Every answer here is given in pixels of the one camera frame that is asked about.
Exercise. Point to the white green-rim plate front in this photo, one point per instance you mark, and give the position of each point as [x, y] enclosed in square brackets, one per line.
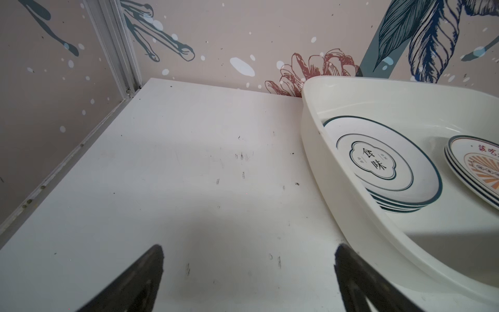
[394, 207]

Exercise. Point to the orange sunburst plate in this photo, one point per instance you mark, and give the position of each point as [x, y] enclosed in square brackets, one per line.
[472, 185]
[478, 158]

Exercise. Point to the white green-rim plate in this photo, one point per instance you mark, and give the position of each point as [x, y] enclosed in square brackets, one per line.
[386, 162]
[394, 207]

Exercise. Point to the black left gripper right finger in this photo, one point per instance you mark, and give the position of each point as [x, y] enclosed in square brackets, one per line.
[363, 287]

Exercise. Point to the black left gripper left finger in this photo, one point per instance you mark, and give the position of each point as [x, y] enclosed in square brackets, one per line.
[135, 289]

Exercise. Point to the white plastic bin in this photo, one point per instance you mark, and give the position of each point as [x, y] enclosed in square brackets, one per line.
[448, 246]

